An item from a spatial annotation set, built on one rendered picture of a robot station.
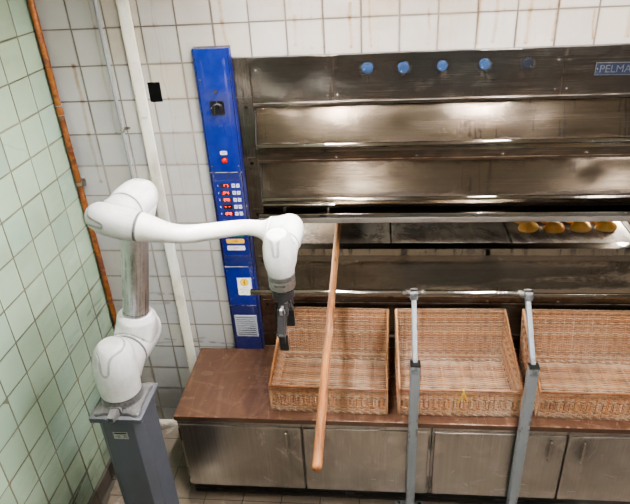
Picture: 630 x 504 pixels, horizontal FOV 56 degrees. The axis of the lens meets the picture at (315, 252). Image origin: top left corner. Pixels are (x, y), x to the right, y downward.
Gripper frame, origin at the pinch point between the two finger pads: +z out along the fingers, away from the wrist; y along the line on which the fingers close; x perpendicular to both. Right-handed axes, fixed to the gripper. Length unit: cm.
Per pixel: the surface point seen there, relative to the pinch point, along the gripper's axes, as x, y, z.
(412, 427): 45, -28, 73
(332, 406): 9, -37, 71
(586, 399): 121, -41, 64
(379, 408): 30, -37, 72
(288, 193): -13, -87, -14
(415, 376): 46, -29, 43
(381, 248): 30, -89, 17
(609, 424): 131, -38, 76
